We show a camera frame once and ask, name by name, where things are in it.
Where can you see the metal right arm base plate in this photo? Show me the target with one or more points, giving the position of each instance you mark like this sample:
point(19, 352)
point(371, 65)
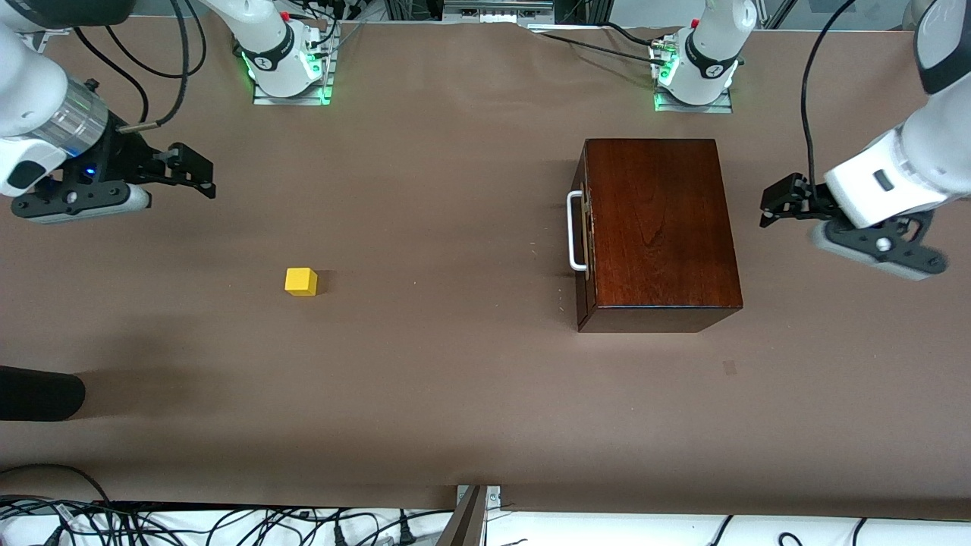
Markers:
point(265, 98)

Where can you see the yellow block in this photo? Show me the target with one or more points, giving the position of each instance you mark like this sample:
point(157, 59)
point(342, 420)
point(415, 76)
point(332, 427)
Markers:
point(301, 281)

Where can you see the dark angled post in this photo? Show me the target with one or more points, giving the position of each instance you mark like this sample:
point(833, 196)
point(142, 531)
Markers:
point(466, 523)

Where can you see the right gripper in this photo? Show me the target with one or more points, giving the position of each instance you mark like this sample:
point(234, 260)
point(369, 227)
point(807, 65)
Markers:
point(125, 158)

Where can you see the silver table edge bracket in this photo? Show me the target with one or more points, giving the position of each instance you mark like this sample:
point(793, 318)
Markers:
point(493, 494)

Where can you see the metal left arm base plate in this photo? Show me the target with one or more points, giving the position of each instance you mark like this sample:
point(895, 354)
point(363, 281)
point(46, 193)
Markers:
point(683, 108)

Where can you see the silver equipment box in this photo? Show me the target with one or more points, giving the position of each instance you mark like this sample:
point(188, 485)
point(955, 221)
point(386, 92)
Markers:
point(493, 11)

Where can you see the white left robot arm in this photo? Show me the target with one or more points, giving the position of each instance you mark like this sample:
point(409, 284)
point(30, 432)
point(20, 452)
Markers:
point(709, 53)

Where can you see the black rounded object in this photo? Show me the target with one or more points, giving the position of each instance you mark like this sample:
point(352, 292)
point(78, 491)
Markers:
point(38, 393)

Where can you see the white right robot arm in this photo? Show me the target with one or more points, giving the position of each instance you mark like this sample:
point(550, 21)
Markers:
point(30, 83)

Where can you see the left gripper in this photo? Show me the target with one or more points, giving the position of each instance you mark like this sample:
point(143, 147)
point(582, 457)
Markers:
point(813, 199)

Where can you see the dark wooden drawer box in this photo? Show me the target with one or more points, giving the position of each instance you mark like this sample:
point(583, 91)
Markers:
point(667, 235)

